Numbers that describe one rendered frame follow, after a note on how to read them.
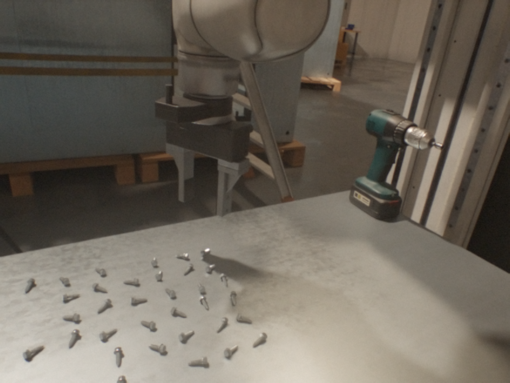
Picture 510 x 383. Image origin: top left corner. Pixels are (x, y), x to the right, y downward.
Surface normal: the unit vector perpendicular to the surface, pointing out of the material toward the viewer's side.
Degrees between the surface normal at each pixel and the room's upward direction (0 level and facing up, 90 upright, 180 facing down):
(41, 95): 90
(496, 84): 90
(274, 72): 90
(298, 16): 99
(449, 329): 0
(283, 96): 90
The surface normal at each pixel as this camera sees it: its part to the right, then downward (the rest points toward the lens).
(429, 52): -0.90, 0.11
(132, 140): 0.45, 0.40
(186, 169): 0.84, 0.29
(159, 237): 0.08, -0.90
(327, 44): 0.11, 0.43
